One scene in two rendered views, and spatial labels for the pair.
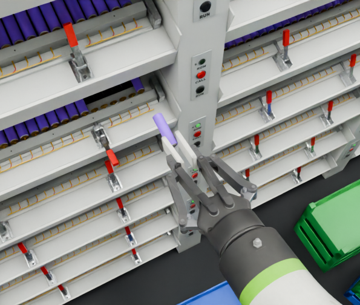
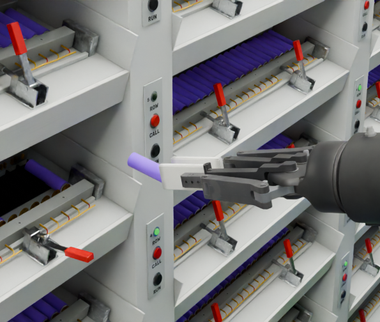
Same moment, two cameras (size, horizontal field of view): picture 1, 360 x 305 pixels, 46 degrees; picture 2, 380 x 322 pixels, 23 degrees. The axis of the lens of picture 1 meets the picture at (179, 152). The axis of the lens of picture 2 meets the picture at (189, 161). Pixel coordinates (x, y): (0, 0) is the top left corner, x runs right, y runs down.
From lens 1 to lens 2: 70 cm
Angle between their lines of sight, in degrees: 40
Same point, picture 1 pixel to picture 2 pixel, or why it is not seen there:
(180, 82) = (133, 132)
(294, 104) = (251, 228)
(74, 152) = (7, 277)
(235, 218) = (326, 142)
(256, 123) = (214, 259)
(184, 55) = (136, 82)
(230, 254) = (349, 158)
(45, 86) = not seen: outside the picture
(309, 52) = (248, 122)
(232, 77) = not seen: hidden behind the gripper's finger
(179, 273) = not seen: outside the picture
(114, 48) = (53, 76)
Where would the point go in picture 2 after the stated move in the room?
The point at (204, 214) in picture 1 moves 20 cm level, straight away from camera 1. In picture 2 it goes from (282, 175) to (209, 110)
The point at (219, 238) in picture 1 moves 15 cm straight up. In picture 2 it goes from (322, 167) to (331, 21)
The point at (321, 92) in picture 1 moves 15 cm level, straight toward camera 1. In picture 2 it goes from (274, 207) to (285, 249)
